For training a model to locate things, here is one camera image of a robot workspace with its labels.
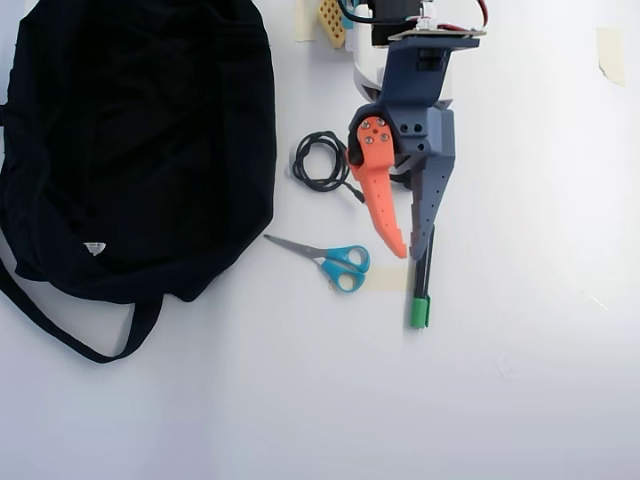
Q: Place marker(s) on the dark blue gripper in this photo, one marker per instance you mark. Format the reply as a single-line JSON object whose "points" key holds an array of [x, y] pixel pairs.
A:
{"points": [[419, 142]]}

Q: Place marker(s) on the black fabric bag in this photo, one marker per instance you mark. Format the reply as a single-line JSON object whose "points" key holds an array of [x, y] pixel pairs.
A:
{"points": [[125, 150]]}

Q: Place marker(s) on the beige masking tape strip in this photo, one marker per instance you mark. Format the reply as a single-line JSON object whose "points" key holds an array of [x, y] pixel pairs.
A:
{"points": [[387, 279], [305, 25], [611, 55]]}

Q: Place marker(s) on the black marker with green cap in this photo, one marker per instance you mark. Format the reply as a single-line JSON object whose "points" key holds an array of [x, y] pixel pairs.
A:
{"points": [[419, 310]]}

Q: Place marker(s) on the yellow perforated block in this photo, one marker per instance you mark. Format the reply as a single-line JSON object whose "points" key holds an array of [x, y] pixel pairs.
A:
{"points": [[330, 20]]}

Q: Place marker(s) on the camera circuit board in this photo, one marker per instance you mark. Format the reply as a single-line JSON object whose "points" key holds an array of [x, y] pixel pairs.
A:
{"points": [[435, 33]]}

